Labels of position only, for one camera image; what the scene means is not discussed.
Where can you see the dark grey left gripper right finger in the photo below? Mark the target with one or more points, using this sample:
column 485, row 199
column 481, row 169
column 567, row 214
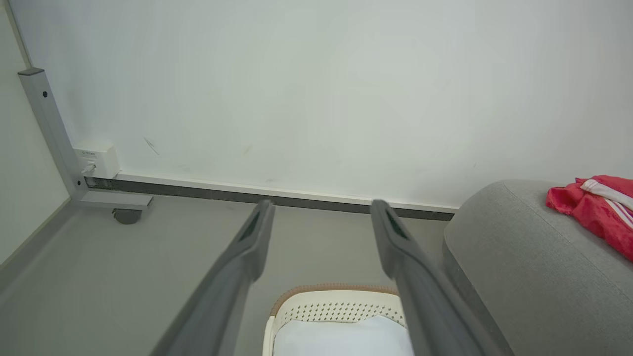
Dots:
column 435, row 306

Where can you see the grey caster wheel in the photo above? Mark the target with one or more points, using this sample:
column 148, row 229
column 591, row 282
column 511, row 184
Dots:
column 127, row 215

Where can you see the grey fabric sofa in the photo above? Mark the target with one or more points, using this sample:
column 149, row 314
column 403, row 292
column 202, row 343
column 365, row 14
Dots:
column 544, row 277

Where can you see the white perforated laundry basket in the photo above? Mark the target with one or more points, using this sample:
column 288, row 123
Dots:
column 336, row 306

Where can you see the white wall socket box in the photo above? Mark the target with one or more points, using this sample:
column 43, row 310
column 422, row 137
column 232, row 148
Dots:
column 97, row 159

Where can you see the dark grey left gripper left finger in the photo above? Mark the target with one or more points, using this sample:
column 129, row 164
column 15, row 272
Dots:
column 217, row 301

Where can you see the grey metal partition frame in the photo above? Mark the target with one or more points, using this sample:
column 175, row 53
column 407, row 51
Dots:
column 59, row 143

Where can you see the dark grey skirting board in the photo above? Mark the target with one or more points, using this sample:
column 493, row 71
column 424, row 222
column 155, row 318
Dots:
column 247, row 194

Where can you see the red and white garment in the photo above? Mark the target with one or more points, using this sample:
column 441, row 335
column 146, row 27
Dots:
column 601, row 210

